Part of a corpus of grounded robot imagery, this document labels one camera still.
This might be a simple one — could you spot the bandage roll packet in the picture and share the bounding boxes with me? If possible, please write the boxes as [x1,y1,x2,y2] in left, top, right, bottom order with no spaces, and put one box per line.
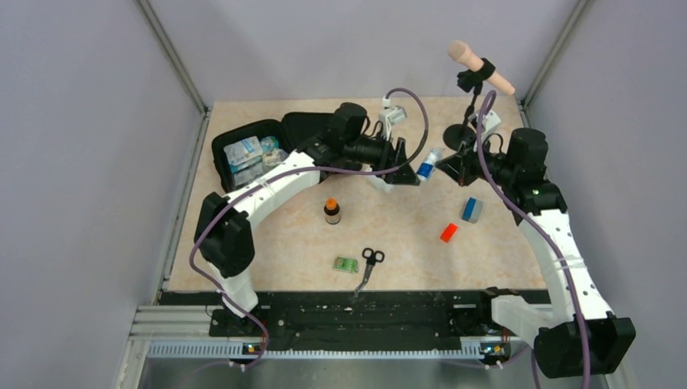
[231,162,264,189]

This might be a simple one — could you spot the black microphone stand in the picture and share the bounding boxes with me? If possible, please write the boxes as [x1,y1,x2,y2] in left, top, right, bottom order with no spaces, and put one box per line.
[442,58,496,152]

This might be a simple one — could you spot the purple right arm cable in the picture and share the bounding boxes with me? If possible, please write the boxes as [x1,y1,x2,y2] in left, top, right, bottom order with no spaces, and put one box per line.
[475,89,592,389]

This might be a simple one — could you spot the brown bottle orange cap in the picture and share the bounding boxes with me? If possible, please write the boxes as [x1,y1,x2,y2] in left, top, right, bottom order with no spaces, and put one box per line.
[323,198,341,225]

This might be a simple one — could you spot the green wind oil box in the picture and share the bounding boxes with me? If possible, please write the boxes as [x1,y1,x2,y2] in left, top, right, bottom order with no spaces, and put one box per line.
[332,257,359,274]

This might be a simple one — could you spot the orange small box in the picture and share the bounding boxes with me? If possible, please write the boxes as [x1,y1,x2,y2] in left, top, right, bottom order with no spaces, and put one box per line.
[440,223,459,243]

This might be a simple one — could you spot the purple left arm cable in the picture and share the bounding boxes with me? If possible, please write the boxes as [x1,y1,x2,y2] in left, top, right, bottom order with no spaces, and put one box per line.
[189,87,430,369]

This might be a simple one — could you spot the clear bag wipe sachets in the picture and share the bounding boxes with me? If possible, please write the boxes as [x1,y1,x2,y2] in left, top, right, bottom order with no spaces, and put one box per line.
[262,148,288,168]

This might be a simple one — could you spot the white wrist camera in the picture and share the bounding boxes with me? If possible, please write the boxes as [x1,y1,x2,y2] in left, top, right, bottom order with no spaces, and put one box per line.
[468,110,501,142]
[378,97,408,141]

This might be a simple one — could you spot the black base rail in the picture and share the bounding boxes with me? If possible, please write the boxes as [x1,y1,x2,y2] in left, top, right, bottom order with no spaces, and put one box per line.
[160,290,515,353]

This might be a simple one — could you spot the small teal pad packet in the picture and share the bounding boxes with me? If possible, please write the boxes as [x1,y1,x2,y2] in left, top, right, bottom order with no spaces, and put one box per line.
[260,136,279,153]

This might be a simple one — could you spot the black handled scissors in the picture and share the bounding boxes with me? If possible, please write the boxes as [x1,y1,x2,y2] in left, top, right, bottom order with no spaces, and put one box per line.
[354,247,386,297]

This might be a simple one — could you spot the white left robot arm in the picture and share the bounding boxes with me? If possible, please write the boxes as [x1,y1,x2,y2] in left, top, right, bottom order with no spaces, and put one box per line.
[192,96,420,335]

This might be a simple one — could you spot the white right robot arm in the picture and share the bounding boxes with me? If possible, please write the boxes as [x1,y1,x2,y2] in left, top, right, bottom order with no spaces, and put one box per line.
[437,125,636,378]

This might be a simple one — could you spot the blue gauze packet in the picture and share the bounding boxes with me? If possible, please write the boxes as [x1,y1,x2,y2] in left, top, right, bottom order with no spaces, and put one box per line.
[223,136,263,173]

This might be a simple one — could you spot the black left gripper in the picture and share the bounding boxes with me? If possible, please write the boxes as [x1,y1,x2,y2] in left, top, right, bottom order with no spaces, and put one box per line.
[343,127,419,184]

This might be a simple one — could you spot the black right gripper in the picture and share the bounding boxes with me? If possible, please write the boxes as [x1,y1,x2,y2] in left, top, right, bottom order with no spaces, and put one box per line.
[435,133,517,187]

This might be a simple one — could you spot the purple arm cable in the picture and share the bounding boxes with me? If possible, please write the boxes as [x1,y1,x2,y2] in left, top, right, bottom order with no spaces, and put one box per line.
[475,89,592,389]
[189,87,430,369]

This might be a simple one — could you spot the white blue tube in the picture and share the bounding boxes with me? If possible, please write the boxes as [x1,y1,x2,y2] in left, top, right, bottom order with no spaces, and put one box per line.
[416,147,444,182]

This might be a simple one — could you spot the red black medicine kit case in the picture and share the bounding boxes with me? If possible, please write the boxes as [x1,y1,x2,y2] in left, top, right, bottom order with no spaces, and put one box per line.
[211,112,332,192]

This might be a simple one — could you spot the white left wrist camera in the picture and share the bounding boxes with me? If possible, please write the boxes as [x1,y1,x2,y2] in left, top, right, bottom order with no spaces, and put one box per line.
[378,97,408,141]

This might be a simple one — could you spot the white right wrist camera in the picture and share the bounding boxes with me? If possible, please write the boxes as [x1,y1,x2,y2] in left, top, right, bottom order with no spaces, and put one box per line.
[468,110,501,142]

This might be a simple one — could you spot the blue grey box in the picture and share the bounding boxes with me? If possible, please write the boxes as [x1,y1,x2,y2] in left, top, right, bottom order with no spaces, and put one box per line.
[461,197,484,224]

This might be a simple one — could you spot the white bottle green label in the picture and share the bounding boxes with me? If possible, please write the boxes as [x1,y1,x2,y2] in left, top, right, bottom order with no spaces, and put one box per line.
[365,175,395,193]

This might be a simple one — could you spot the beige microphone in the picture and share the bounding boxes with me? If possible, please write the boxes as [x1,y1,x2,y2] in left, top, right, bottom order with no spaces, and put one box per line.
[447,41,515,96]

